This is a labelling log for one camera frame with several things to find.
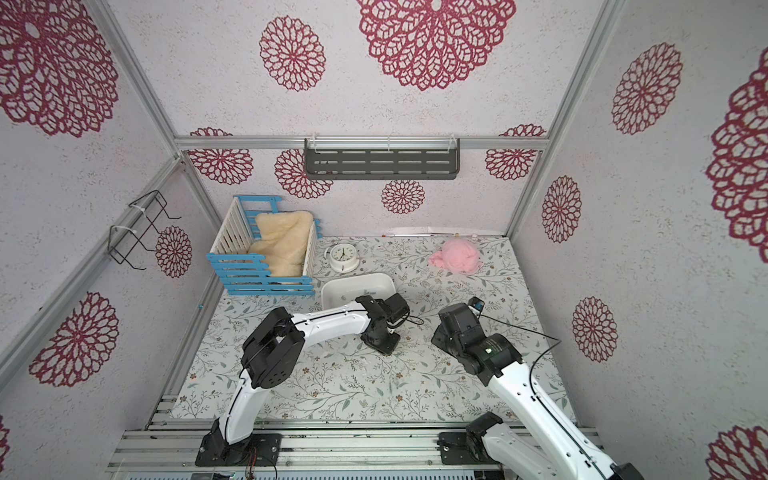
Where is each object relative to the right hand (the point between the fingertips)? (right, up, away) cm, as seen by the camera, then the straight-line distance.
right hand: (445, 338), depth 78 cm
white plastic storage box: (-31, +10, +25) cm, 42 cm away
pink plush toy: (+11, +22, +29) cm, 38 cm away
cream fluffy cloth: (-53, +28, +31) cm, 67 cm away
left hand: (-15, -7, +13) cm, 21 cm away
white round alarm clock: (-31, +22, +32) cm, 50 cm away
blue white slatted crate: (-67, +16, +31) cm, 76 cm away
